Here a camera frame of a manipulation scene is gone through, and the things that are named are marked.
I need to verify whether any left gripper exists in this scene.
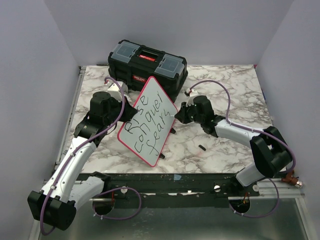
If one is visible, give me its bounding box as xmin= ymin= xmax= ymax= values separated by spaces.
xmin=105 ymin=95 xmax=138 ymax=126

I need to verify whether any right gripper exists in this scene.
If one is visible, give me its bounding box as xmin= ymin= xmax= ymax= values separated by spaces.
xmin=174 ymin=101 xmax=204 ymax=125

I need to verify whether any pink framed whiteboard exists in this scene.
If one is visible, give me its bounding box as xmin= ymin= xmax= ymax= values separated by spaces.
xmin=117 ymin=76 xmax=178 ymax=167

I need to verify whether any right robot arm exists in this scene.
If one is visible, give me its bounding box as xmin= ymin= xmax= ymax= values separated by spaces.
xmin=174 ymin=95 xmax=293 ymax=196

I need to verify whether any black plastic toolbox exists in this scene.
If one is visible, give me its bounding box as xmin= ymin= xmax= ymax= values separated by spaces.
xmin=107 ymin=39 xmax=188 ymax=102

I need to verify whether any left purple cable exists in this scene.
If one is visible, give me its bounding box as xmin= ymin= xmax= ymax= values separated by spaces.
xmin=39 ymin=76 xmax=143 ymax=236

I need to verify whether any purple cable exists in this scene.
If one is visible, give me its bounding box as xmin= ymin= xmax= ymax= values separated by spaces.
xmin=39 ymin=76 xmax=143 ymax=236
xmin=186 ymin=80 xmax=297 ymax=218

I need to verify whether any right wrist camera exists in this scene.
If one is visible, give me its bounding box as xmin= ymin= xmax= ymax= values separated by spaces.
xmin=184 ymin=88 xmax=200 ymax=107

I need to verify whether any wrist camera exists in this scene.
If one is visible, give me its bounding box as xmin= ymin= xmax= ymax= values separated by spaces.
xmin=104 ymin=81 xmax=123 ymax=102
xmin=184 ymin=88 xmax=200 ymax=107

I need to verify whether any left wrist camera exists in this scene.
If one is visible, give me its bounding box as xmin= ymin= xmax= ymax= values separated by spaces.
xmin=104 ymin=81 xmax=123 ymax=102

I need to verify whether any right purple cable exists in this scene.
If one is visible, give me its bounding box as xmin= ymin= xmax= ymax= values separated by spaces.
xmin=186 ymin=80 xmax=297 ymax=218

